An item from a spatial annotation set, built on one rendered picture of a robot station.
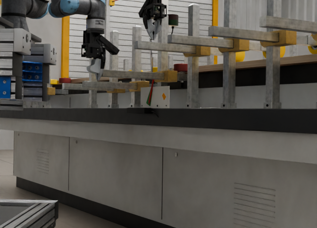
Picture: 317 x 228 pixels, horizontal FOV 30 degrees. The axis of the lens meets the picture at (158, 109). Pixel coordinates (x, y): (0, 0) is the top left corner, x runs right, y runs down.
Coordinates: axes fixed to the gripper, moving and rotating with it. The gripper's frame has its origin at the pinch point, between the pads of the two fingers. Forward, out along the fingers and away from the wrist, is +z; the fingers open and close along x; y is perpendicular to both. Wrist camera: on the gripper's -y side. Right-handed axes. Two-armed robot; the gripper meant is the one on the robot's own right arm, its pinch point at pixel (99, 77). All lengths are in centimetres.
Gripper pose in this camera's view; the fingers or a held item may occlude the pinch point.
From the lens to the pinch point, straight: 254.5
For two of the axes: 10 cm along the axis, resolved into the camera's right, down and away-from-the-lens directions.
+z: -0.2, 10.0, -0.1
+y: -8.6, -0.2, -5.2
